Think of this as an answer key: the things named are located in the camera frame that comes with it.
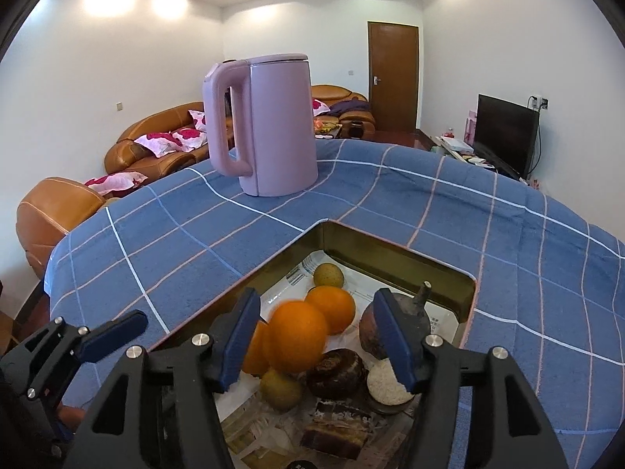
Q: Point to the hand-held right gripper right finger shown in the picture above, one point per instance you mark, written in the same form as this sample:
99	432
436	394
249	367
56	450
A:
398	347

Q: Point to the brown leather armchair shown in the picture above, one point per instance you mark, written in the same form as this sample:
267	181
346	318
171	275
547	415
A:
49	210

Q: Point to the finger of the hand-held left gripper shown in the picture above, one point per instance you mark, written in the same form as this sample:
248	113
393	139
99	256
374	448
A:
114	330
51	373

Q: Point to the yellow green round fruit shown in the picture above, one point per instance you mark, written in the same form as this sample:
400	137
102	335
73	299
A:
328	274
281	391

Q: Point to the white wall socket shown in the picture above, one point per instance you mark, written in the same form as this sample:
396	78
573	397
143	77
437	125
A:
538	102

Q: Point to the purple blanket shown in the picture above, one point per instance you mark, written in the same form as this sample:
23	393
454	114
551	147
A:
349	106

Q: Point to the television stand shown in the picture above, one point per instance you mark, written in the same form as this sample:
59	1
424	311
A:
464	156

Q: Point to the reddish brown stemmed fruit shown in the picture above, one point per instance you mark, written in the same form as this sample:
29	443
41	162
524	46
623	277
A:
370	334

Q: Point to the pink floral pillow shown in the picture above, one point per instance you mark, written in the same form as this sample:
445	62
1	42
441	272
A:
188	138
320	106
114	183
158	140
198	119

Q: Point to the blue checkered tablecloth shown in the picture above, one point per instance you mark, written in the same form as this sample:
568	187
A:
439	195

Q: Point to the brown wooden door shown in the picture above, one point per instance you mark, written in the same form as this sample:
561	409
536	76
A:
393	78

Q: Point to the pink electric kettle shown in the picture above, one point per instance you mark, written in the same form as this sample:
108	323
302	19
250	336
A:
278	127

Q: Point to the dark wrinkled passion fruit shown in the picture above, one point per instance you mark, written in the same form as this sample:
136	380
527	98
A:
337	373

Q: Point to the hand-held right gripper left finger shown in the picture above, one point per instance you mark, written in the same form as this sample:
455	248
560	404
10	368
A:
239	347

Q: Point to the carved brown leather sofa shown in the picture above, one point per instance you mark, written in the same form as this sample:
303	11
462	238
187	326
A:
351	124

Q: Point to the brown snack packet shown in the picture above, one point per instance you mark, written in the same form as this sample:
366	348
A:
337	430

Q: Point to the pink tin box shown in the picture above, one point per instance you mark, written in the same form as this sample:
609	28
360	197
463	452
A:
390	264

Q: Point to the white flat box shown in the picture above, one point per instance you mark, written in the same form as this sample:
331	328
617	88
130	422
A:
456	144

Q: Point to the round sesame cake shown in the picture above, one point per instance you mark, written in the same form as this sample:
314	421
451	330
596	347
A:
385	386

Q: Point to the black television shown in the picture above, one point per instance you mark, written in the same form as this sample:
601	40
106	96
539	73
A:
505	132

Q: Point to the printed paper sheet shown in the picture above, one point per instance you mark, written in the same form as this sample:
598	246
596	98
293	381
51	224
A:
263	430

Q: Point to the person's left hand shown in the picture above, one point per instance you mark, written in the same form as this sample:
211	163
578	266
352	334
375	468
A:
73	415

